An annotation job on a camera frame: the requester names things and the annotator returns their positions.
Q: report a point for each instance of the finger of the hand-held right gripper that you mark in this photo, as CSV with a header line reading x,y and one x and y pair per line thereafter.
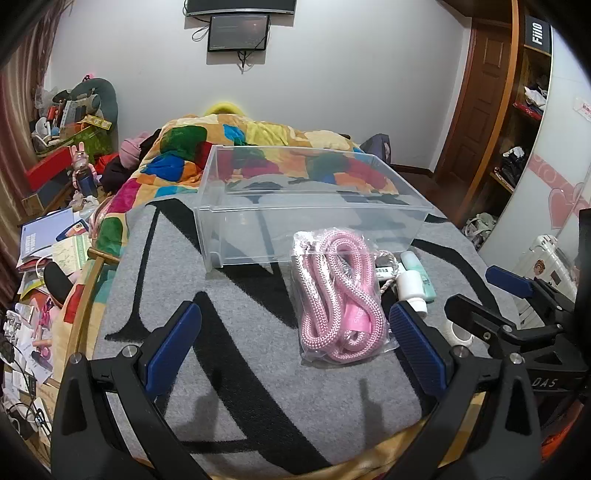
x,y
508,282
475,314

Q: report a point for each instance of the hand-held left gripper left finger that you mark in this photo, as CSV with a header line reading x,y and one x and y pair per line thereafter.
x,y
173,341

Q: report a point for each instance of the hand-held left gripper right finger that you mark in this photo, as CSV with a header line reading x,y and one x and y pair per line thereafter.
x,y
418,350

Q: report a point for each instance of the white tape roll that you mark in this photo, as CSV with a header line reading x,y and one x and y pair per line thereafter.
x,y
455,333

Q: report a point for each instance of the white suitcase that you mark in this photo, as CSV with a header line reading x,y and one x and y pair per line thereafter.
x,y
547,265

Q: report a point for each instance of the mint green tube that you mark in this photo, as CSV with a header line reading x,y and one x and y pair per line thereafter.
x,y
429,290

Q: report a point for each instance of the grey blanket with black letters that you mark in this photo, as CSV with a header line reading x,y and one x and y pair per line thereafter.
x,y
231,360

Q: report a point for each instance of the white bag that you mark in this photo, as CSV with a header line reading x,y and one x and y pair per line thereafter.
x,y
480,226

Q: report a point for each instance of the white plastic bottle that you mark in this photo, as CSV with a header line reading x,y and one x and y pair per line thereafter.
x,y
409,285

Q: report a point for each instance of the small white packet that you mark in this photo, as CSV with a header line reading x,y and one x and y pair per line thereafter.
x,y
385,271

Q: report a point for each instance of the black clothes on shelf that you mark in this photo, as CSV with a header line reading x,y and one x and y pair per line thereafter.
x,y
513,164

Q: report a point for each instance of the pile of papers and clutter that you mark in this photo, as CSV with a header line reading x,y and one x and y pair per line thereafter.
x,y
32,346

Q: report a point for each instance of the white wardrobe door pink hearts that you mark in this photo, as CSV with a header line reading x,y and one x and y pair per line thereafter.
x,y
563,152

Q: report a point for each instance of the wooden shelf unit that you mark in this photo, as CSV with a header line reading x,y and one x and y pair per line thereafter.
x,y
519,138

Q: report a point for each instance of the blue notebook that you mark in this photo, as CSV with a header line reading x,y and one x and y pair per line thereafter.
x,y
44,233

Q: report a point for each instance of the clear plastic storage box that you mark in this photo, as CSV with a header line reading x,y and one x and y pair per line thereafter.
x,y
318,203

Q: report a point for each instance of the dark red clothes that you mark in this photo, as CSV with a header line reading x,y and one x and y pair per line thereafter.
x,y
115,173

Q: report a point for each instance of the wooden door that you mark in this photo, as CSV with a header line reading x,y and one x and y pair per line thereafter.
x,y
480,101

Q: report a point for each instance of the dark backpack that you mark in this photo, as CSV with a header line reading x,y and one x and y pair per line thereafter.
x,y
377,147

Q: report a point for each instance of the pink bunny toy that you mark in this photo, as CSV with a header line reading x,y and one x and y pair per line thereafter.
x,y
82,168

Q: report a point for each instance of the pink knit hat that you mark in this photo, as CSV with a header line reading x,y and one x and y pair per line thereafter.
x,y
131,150

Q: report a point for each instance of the colourful patchwork blanket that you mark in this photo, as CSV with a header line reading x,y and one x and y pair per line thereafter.
x,y
184,143

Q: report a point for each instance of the red box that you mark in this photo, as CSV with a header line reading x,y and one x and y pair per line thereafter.
x,y
46,166

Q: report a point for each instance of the green box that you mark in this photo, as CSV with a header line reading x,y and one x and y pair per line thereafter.
x,y
90,136

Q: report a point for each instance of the yellow pillow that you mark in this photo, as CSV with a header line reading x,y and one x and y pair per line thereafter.
x,y
224,108

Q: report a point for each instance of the black box with white print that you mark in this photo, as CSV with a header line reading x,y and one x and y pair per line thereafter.
x,y
538,34

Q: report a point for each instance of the striped curtain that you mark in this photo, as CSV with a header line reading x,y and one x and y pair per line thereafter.
x,y
18,138

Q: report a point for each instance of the grey neck pillow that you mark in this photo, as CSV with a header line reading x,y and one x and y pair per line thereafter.
x,y
104,94

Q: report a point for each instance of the wooden bed frame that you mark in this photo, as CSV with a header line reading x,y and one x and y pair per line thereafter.
x,y
94,277

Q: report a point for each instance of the small wall monitor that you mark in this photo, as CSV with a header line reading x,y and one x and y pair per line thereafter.
x,y
238,32

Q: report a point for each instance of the large wall television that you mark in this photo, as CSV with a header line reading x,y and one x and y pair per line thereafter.
x,y
240,5

